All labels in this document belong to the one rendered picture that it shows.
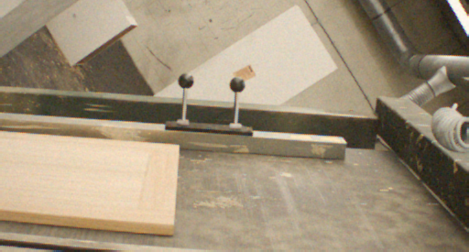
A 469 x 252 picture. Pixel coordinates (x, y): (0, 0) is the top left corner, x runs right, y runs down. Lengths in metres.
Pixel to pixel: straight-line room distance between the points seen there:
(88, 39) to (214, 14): 3.41
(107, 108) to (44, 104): 0.18
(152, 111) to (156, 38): 7.72
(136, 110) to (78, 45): 4.63
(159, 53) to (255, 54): 4.61
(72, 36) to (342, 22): 4.45
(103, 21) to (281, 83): 2.11
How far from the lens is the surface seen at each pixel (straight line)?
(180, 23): 9.34
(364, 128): 1.75
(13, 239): 0.82
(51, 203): 1.07
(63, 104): 1.71
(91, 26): 6.26
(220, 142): 1.45
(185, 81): 1.48
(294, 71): 4.89
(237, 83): 1.48
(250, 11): 9.29
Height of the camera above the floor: 1.59
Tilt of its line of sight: 5 degrees down
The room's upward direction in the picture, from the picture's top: 58 degrees clockwise
